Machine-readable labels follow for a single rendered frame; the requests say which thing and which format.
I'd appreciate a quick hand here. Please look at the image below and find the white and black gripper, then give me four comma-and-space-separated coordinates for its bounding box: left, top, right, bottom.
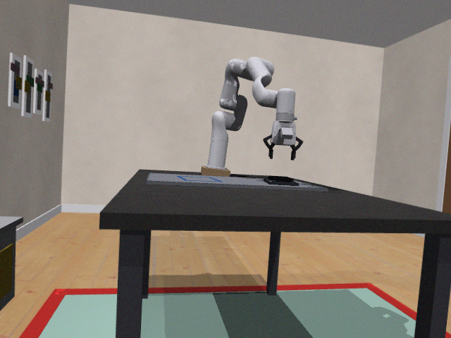
263, 120, 303, 160

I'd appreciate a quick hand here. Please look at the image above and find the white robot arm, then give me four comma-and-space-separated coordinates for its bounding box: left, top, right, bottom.
204, 57, 297, 170

